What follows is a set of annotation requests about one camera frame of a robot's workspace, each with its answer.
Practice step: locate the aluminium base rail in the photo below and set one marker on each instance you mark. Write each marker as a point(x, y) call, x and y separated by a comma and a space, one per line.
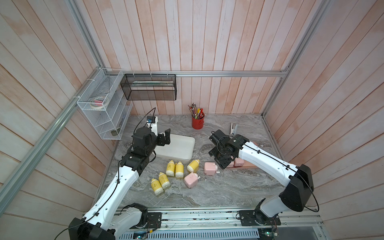
point(213, 223)

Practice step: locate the tape roll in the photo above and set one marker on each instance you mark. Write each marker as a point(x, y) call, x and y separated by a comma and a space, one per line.
point(100, 102)

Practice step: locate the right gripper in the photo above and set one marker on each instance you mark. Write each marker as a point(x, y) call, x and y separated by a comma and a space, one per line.
point(222, 164)

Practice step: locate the black mesh wall basket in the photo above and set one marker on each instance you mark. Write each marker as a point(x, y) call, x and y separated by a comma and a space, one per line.
point(149, 87)

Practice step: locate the pink storage tray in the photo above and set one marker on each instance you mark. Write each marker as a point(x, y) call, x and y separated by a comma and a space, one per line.
point(247, 165)

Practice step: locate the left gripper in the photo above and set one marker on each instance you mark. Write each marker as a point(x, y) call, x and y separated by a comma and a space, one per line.
point(161, 137)

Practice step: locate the yellow pencil sharpener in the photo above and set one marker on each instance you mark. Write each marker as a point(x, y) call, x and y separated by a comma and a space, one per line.
point(156, 187)
point(193, 166)
point(179, 170)
point(164, 181)
point(171, 167)

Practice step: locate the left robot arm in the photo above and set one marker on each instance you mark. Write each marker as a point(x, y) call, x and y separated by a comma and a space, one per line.
point(100, 223)

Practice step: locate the white wire wall shelf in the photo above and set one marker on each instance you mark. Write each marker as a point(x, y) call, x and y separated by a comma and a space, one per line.
point(106, 82)

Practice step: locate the pink pencil sharpener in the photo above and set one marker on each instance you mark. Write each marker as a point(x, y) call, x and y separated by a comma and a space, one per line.
point(230, 164)
point(191, 180)
point(210, 169)
point(238, 163)

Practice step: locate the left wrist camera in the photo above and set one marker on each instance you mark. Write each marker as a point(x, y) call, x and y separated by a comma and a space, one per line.
point(152, 123)

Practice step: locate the red pen cup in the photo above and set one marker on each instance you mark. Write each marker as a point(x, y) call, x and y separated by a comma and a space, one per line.
point(198, 124)

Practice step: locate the pens and pencils bunch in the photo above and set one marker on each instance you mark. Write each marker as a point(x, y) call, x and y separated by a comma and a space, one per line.
point(197, 113)

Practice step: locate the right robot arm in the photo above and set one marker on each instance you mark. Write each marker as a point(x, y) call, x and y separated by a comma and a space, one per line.
point(297, 180)

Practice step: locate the white storage tray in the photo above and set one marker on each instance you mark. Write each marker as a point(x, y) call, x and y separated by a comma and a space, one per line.
point(180, 149)

